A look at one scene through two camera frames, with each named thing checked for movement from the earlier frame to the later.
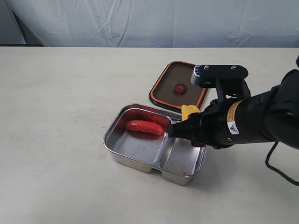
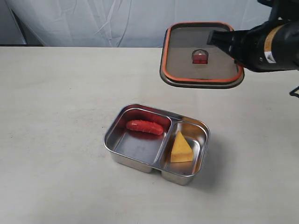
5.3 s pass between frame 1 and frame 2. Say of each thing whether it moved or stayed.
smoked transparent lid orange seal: moved
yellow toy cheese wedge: moved
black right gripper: moved
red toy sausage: stayed
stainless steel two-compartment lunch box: stayed
